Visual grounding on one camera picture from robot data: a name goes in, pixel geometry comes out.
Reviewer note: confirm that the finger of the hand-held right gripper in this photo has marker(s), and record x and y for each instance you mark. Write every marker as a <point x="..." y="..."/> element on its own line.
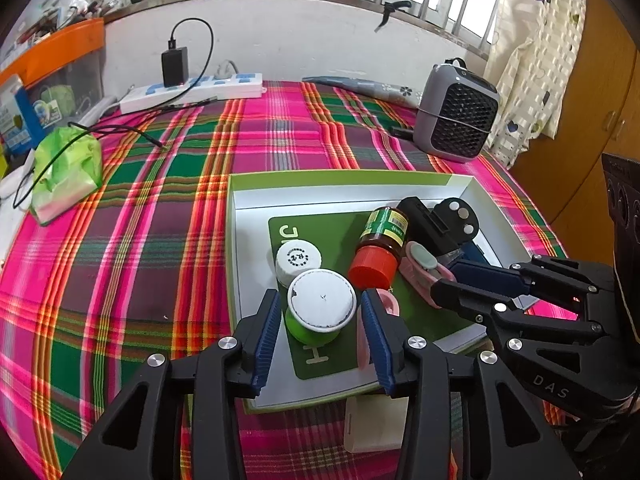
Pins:
<point x="460" y="295"/>
<point x="485" y="275"/>

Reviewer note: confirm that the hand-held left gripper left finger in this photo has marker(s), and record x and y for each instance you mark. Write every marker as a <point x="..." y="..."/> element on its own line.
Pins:
<point x="265" y="340"/>

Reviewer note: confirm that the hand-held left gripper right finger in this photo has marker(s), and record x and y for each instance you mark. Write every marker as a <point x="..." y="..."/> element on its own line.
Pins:
<point x="377" y="345"/>

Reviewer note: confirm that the pink clip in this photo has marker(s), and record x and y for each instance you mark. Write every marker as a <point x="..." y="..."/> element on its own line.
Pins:
<point x="425" y="260"/>
<point x="362" y="345"/>

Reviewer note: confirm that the blue card reader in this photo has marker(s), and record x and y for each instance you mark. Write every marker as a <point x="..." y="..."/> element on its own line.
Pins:
<point x="472" y="252"/>

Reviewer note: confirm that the green white round holder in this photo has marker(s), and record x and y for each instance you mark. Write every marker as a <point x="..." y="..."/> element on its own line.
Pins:
<point x="320" y="300"/>

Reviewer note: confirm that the black clear-lens light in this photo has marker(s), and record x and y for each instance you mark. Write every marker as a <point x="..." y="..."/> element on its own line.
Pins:
<point x="425" y="220"/>

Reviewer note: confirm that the small white bottle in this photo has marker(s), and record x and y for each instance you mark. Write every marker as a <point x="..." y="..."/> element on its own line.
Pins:
<point x="297" y="257"/>

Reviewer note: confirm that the brown bottle red cap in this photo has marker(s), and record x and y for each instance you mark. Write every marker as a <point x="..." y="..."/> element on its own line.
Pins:
<point x="382" y="230"/>

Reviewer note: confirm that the green cardboard box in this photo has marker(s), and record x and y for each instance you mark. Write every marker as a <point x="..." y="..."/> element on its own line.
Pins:
<point x="350" y="178"/>

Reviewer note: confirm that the white power adapter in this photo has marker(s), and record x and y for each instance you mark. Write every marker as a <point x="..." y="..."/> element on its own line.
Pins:
<point x="372" y="425"/>

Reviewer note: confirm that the plaid tablecloth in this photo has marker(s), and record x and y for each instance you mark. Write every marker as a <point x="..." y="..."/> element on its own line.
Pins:
<point x="150" y="260"/>

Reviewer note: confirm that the grey fan heater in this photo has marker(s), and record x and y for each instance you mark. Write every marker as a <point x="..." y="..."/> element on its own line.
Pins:
<point x="460" y="115"/>

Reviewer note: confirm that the patterned curtain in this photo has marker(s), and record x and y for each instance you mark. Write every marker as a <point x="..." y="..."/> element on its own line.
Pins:
<point x="540" y="60"/>

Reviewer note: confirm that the wooden wardrobe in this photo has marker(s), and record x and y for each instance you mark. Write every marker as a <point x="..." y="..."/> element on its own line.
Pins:
<point x="600" y="85"/>

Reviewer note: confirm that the white power strip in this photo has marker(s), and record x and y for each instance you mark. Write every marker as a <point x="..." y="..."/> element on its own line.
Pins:
<point x="235" y="85"/>

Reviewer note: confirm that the green tissue pack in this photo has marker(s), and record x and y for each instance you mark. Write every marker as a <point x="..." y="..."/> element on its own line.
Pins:
<point x="65" y="170"/>

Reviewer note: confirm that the white plug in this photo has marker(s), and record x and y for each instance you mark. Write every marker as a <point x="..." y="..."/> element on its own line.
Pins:
<point x="227" y="67"/>

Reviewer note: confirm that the black charger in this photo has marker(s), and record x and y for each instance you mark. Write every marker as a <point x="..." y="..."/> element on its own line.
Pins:
<point x="175" y="67"/>

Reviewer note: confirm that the white plastic object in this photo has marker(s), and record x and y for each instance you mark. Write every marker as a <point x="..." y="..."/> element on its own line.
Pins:
<point x="15" y="180"/>

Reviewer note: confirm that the blue carton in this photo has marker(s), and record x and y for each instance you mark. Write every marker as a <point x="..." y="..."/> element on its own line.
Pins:
<point x="15" y="115"/>

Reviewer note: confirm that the orange lid storage container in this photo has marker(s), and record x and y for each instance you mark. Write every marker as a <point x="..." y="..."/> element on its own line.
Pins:
<point x="65" y="42"/>

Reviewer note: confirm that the pile of windowsill clutter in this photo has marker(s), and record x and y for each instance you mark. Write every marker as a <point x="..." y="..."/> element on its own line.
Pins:
<point x="75" y="12"/>

